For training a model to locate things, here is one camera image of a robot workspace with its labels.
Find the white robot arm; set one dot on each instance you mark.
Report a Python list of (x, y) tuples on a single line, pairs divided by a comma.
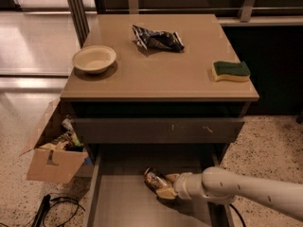
[(221, 186)]

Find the open middle drawer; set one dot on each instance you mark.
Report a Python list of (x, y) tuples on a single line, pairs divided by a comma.
[(122, 199)]

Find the cardboard box with trash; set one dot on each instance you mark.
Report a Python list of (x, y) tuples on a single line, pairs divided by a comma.
[(49, 164)]

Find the grey drawer cabinet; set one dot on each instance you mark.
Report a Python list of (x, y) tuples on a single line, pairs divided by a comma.
[(157, 83)]

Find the green yellow sponge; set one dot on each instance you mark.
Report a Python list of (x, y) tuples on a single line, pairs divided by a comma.
[(231, 71)]

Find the dark crumpled chip bag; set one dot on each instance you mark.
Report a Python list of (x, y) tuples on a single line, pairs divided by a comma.
[(157, 39)]

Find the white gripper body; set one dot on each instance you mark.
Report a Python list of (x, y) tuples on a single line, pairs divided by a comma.
[(182, 183)]

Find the white paper bowl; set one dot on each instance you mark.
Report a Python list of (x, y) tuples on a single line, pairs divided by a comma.
[(94, 59)]

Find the closed top drawer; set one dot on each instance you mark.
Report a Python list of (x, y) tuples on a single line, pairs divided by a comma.
[(157, 130)]

